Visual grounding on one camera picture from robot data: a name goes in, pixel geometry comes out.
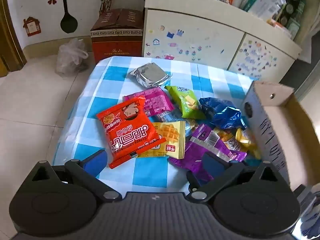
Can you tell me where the red noodle snack packet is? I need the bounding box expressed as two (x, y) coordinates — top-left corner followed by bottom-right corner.
(96, 97), (167, 169)

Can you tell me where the green snack packet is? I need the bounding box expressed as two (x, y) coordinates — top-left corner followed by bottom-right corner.
(164, 85), (207, 120)

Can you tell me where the pile of medicine boxes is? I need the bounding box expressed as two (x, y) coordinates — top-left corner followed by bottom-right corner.
(162, 0), (310, 39)

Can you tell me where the blue foil snack packet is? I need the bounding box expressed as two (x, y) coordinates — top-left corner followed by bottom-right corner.
(199, 97), (248, 130)

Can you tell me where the purple snack packet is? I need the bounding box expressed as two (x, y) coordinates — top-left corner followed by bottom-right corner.
(168, 124), (248, 183)

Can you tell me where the cardboard box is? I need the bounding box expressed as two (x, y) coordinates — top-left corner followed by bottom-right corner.
(241, 80), (319, 195)

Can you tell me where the orange yellow snack packet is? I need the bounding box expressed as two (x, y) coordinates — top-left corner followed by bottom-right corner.
(214, 127), (242, 153)

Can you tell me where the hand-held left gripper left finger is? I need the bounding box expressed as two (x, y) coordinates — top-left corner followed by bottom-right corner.
(25, 149), (123, 202)

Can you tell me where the light blue snack packet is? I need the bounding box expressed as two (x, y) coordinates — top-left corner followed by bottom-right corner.
(154, 109), (199, 132)

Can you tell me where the small yellow candy packet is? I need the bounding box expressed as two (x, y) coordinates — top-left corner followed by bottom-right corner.
(235, 128), (253, 147)
(246, 142), (262, 161)

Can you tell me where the pink snack packet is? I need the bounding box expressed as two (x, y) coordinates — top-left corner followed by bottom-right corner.
(124, 87), (175, 120)

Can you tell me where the brown printed carton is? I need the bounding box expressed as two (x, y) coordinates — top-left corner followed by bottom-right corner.
(90, 8), (144, 64)

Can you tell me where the cream cabinet with stickers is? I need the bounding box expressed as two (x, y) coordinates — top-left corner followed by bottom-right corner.
(141, 0), (303, 80)

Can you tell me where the flower vase wall decal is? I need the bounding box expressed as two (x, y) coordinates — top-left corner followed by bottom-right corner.
(47, 0), (84, 33)

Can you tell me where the blue white patterned cloth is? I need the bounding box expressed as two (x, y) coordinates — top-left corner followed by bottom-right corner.
(299, 204), (320, 239)

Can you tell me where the brown wooden door frame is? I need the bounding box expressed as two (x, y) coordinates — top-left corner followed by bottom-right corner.
(0, 0), (27, 78)

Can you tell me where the silver foil snack packet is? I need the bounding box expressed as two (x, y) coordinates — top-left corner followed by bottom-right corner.
(128, 63), (173, 88)

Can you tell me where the red house wall sticker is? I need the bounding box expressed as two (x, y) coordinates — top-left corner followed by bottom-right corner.
(23, 17), (42, 37)

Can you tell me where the yellow waffle snack packet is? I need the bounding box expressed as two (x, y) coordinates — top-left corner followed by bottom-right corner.
(137, 120), (187, 160)

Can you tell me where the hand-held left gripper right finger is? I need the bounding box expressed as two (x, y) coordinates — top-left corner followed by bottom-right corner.
(186, 152), (290, 204)

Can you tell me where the blue white checkered tablecloth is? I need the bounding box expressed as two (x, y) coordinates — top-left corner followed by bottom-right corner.
(52, 56), (258, 188)

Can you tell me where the clear plastic bag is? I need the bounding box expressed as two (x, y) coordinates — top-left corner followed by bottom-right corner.
(55, 38), (88, 77)

